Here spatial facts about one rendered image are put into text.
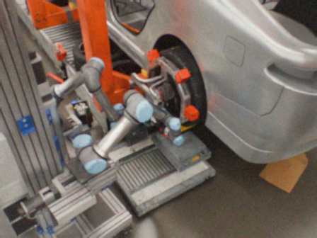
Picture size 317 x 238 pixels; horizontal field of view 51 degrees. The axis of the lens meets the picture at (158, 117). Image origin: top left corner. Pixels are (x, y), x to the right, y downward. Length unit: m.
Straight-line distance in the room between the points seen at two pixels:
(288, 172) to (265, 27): 1.83
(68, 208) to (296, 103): 1.46
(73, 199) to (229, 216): 1.39
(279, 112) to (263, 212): 1.28
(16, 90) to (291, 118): 1.50
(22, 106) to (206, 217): 1.77
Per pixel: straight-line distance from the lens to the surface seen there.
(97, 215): 2.70
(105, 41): 2.70
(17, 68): 1.79
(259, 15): 1.96
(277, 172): 3.37
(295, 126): 2.07
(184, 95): 2.44
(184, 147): 3.10
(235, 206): 3.03
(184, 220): 2.89
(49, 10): 4.62
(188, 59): 2.51
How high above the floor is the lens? 2.45
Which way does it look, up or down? 41 degrees down
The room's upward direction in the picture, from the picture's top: straight up
